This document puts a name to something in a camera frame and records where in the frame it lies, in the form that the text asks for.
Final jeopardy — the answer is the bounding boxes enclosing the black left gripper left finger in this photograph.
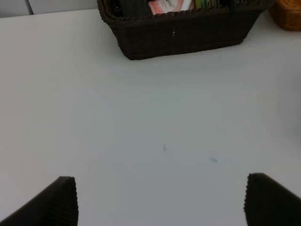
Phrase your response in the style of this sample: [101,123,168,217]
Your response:
[0,176,79,226]

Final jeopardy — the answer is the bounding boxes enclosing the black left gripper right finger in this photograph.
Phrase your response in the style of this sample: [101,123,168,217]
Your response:
[244,173,301,226]

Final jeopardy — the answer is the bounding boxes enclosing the dark green ink bottle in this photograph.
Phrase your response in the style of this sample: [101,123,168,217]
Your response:
[194,0,220,9]

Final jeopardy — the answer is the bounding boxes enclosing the pink bottle white cap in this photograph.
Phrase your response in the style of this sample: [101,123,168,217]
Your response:
[148,0,195,15]

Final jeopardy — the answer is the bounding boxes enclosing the orange wicker basket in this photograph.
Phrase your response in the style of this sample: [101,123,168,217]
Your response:
[269,0,301,32]

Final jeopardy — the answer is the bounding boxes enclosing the dark brown wicker basket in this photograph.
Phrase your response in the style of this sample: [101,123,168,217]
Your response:
[97,0,274,60]

